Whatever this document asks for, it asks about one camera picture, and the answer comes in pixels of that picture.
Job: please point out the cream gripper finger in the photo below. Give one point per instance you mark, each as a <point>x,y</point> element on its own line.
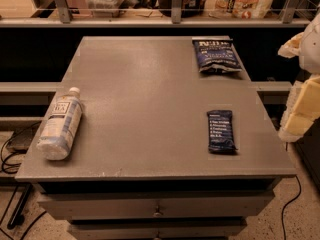
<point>292,47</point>
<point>302,109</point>

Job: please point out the blue chip bag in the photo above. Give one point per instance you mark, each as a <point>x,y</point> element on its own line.
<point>216,56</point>

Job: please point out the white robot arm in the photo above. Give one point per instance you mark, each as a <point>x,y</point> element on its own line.
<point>309,57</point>

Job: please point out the colourful snack bag on shelf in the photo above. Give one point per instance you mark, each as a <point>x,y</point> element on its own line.
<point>244,9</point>

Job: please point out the blue plastic water bottle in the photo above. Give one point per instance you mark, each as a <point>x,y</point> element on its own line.
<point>57,137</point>

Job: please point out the dark blue snack bar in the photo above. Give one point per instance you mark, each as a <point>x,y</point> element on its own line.
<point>220,131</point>

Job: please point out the upper grey drawer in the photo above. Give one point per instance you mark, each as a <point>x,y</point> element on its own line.
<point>144,206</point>

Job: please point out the grey drawer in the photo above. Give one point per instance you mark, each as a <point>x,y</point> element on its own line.
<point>152,231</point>
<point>144,206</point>

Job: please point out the clear plastic container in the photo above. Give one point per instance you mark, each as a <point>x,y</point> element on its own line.
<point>104,8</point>

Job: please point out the lower grey drawer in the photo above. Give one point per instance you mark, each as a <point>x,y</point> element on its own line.
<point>152,231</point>

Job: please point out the black power adapter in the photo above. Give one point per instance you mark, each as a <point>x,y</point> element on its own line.
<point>20,141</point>

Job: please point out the grey shelf rail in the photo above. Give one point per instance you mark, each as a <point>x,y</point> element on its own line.
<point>140,13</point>

